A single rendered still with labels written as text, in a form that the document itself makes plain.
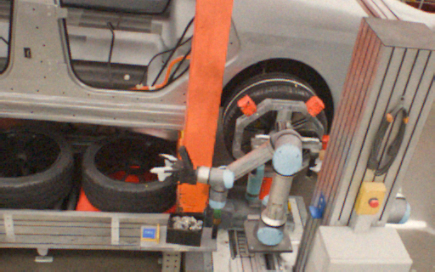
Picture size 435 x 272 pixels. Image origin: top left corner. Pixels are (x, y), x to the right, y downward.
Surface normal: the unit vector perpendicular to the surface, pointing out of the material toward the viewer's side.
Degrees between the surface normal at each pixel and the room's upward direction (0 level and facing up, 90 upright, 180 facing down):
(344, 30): 90
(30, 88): 92
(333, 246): 0
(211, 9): 90
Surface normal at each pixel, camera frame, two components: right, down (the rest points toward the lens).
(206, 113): 0.14, 0.59
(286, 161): -0.06, 0.45
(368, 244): 0.16, -0.81
